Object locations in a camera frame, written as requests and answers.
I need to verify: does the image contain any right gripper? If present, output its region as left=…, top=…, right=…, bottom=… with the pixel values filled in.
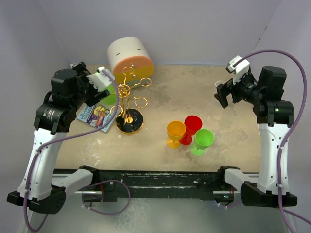
left=215, top=69, right=265, bottom=108

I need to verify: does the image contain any green wine glass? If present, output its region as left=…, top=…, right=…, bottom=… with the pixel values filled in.
left=100, top=84, right=116, bottom=106
left=190, top=129, right=214, bottom=157

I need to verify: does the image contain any gold wine glass rack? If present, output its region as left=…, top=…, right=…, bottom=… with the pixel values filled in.
left=114, top=67, right=152, bottom=135

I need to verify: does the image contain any red wine glass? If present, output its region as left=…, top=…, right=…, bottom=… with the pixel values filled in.
left=179, top=115, right=203, bottom=145

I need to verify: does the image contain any orange wine glass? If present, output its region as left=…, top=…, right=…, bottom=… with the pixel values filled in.
left=167, top=121, right=186, bottom=149

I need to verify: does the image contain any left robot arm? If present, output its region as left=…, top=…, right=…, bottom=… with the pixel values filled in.
left=7, top=62, right=115, bottom=215

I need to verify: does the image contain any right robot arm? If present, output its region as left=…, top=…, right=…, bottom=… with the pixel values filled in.
left=214, top=66, right=297, bottom=208

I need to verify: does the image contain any clear plastic wine glass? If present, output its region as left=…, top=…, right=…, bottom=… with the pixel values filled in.
left=215, top=80, right=224, bottom=90

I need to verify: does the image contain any children's paperback book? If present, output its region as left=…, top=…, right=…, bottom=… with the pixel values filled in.
left=76, top=103, right=114, bottom=133

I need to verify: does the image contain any round mini drawer chest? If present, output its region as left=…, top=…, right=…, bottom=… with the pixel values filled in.
left=107, top=37, right=154, bottom=83

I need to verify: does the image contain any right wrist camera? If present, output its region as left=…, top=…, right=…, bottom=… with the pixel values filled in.
left=226, top=56, right=250, bottom=85

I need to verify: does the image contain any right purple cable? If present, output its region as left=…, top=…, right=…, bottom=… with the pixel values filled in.
left=234, top=49, right=311, bottom=233

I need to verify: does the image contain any purple loop cable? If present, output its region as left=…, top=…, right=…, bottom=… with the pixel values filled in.
left=81, top=179, right=133, bottom=216

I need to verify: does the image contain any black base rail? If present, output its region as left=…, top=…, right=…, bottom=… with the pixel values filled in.
left=53, top=166, right=246, bottom=202

